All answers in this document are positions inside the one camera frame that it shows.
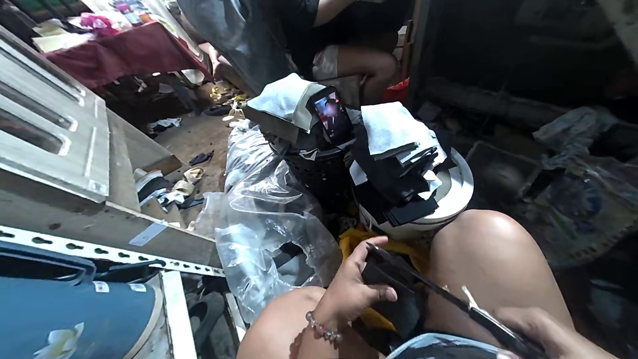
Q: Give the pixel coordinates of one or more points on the black plastic basket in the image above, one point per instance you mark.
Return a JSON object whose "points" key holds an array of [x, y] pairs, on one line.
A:
{"points": [[319, 174]]}

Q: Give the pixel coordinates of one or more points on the person's left index finger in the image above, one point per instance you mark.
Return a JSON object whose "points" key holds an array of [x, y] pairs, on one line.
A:
{"points": [[364, 252]]}

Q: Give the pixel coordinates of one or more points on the person's left forearm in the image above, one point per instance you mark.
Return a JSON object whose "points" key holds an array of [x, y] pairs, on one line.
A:
{"points": [[319, 344]]}

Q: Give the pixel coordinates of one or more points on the crumpled grey plastic bag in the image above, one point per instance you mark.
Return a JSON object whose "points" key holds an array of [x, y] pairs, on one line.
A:
{"points": [[573, 129]]}

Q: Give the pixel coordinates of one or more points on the large clear plastic bag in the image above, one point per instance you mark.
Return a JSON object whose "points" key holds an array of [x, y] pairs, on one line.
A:
{"points": [[264, 199]]}

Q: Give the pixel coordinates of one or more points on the person's right fingers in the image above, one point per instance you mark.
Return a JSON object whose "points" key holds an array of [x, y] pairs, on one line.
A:
{"points": [[516, 315]]}

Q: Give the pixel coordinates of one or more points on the wooden board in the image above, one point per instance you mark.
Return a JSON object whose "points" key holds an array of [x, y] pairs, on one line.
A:
{"points": [[122, 159]]}

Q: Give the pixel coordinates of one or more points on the pile of cloth scraps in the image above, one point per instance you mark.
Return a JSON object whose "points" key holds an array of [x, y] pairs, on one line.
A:
{"points": [[174, 194]]}

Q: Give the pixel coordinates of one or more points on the white perforated metal rail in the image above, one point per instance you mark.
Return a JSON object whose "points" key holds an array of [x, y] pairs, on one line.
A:
{"points": [[114, 253]]}

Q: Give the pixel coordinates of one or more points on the person's legs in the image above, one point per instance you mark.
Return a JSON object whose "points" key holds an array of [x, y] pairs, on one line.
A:
{"points": [[493, 249]]}

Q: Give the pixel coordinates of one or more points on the long dark narrow strip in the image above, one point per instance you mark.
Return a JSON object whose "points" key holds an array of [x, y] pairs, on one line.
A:
{"points": [[451, 297]]}

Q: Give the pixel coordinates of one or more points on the printed woven sack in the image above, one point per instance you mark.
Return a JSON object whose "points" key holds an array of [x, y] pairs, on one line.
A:
{"points": [[588, 214]]}

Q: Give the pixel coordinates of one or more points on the black and white cloth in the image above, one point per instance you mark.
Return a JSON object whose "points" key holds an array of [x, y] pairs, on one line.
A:
{"points": [[164, 124]]}

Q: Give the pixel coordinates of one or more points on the stack of light grey fabric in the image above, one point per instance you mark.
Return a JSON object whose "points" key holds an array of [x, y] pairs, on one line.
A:
{"points": [[281, 99]]}

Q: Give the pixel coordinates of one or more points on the red bag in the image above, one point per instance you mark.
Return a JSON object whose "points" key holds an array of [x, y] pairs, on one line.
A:
{"points": [[397, 90]]}

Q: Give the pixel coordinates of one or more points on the black fabric piece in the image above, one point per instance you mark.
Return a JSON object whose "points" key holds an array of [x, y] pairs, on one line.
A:
{"points": [[401, 299]]}

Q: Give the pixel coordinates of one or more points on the small dark cloth scrap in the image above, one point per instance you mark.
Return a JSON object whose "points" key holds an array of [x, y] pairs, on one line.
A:
{"points": [[201, 158]]}

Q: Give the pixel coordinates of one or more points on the pile of black white fabric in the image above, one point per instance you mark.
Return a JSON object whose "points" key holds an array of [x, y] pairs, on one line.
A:
{"points": [[393, 134]]}

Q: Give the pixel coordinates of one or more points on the person's left hand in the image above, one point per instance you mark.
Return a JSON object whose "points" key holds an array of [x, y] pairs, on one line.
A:
{"points": [[343, 293]]}

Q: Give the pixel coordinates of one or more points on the white metal post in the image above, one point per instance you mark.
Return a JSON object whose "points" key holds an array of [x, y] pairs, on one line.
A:
{"points": [[178, 314]]}

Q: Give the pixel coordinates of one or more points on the white tape piece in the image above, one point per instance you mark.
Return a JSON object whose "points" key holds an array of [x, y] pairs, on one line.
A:
{"points": [[148, 234]]}

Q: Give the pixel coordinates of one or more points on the table with maroon cloth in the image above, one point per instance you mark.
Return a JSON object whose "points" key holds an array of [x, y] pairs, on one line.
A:
{"points": [[134, 55]]}

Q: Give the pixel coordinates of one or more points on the blue container with flower print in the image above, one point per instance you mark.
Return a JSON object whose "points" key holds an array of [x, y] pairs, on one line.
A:
{"points": [[89, 311]]}

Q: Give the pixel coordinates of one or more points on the grey slotted plastic panel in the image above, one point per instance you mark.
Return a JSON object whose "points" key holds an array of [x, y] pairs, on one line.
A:
{"points": [[89, 144]]}

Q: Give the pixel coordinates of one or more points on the person's right hand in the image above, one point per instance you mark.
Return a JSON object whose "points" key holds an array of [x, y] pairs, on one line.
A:
{"points": [[548, 331]]}

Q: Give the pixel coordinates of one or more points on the white bucket with lid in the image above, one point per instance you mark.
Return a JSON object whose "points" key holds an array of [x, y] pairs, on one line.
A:
{"points": [[461, 184]]}

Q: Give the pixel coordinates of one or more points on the black smartphone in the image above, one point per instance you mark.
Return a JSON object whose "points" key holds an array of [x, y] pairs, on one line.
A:
{"points": [[333, 117]]}

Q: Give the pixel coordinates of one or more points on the person's right forearm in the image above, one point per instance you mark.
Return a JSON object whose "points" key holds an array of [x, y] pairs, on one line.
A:
{"points": [[595, 350]]}

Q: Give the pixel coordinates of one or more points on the person's left thumb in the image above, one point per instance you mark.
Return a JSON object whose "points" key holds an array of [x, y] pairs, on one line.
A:
{"points": [[383, 293]]}

